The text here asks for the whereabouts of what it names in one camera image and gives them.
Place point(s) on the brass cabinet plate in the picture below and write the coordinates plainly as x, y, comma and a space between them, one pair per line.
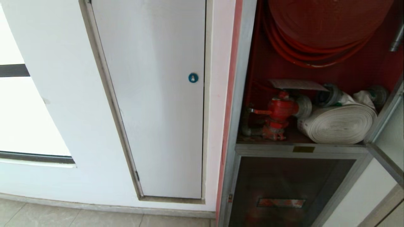
303, 149

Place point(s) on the window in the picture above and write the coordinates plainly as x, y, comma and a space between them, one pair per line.
22, 104

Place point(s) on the red fire hydrant valve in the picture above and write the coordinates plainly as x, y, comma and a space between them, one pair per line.
277, 115

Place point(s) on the blue round door lock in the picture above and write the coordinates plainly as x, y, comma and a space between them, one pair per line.
193, 77

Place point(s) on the dark lower cabinet door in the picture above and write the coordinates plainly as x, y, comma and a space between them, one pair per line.
284, 192

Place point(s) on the metal fire hydrant cabinet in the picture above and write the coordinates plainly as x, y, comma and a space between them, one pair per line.
240, 94

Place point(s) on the white inspection card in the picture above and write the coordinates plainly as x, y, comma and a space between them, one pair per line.
296, 84

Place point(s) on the white wall access door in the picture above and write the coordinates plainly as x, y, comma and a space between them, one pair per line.
151, 104

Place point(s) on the glass cabinet door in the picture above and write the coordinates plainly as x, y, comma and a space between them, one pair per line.
389, 132

